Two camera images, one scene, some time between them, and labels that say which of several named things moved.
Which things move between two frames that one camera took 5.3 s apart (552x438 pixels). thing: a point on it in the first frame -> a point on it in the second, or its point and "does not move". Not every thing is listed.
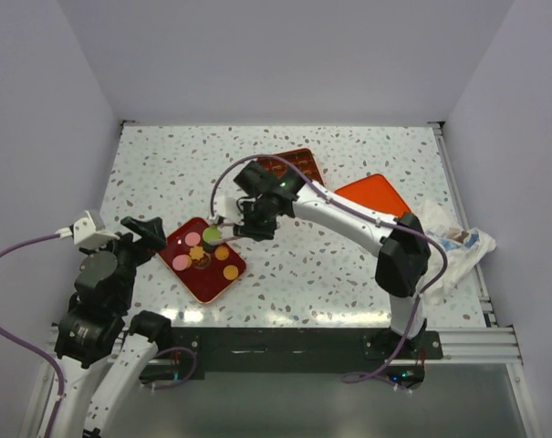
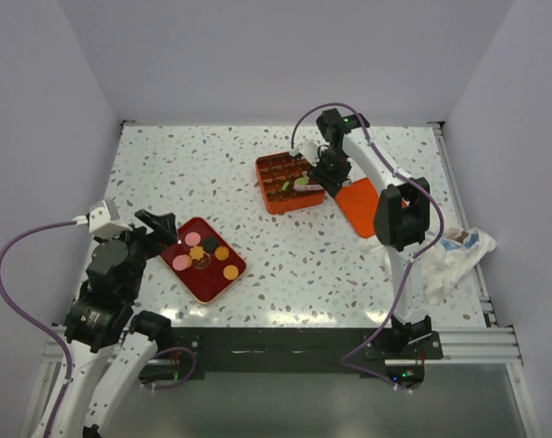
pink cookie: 182,262 does not move
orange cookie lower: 231,272 does not move
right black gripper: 248,229 -> 332,182
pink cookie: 192,238 does not move
